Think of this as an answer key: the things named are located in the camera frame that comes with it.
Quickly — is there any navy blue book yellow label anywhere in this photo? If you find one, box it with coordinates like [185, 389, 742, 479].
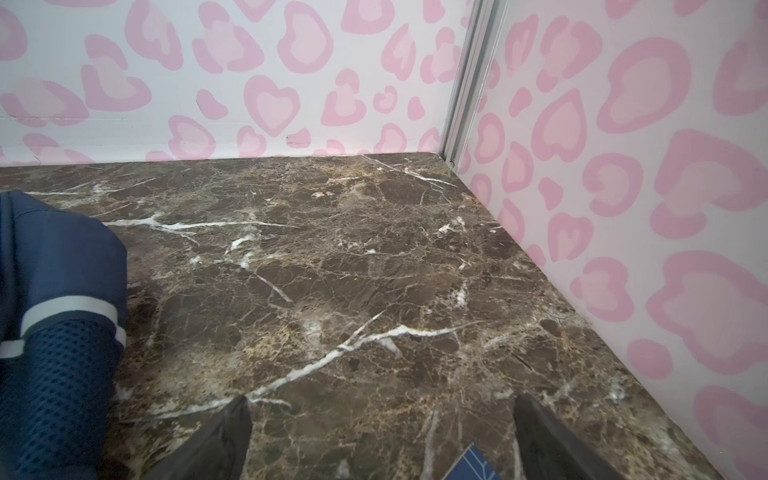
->
[442, 444, 501, 480]

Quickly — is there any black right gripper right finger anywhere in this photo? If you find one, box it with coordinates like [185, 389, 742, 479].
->
[514, 394, 624, 480]

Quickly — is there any navy blue student backpack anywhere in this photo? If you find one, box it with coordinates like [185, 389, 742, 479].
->
[1, 190, 127, 479]

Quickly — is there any aluminium frame corner post right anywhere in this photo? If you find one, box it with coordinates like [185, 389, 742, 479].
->
[438, 0, 510, 171]

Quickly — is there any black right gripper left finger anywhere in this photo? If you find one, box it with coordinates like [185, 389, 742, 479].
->
[144, 395, 252, 480]

